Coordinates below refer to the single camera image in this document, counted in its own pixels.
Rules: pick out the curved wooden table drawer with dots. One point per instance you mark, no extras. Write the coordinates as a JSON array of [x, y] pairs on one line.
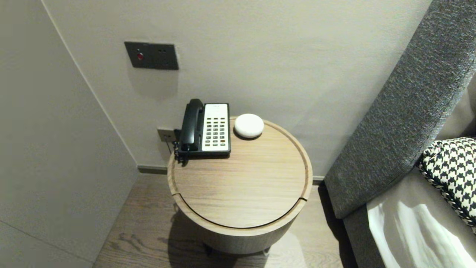
[[238, 240]]

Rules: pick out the white domed round speaker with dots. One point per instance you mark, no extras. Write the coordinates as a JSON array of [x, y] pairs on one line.
[[248, 125]]

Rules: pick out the white keypad telephone base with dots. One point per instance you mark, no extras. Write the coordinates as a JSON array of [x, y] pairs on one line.
[[215, 126]]

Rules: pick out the black telephone handset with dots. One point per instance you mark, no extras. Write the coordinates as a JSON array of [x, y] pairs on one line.
[[191, 123]]

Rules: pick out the round wooden side table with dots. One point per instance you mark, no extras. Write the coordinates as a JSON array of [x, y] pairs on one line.
[[223, 186]]

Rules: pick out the grey fabric headboard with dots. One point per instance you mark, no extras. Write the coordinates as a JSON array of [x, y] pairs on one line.
[[401, 111]]

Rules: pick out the beige bed linen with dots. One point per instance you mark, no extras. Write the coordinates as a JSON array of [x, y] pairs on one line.
[[409, 230]]

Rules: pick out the houndstooth black white pillow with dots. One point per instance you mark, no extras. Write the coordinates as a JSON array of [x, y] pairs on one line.
[[452, 167]]

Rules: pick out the beige wall jack plate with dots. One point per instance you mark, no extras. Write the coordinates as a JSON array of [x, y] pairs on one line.
[[165, 134]]

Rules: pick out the grey wall baseboard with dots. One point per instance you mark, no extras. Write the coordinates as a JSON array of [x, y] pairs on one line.
[[152, 169]]

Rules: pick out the dark wall plate small holes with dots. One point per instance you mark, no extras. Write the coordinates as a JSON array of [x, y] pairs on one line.
[[165, 57]]

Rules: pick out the dark switch plate red light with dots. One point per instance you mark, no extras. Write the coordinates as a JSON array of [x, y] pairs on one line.
[[138, 56]]

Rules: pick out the grey fabric bed frame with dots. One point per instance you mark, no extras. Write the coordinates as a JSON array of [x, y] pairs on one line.
[[359, 242]]

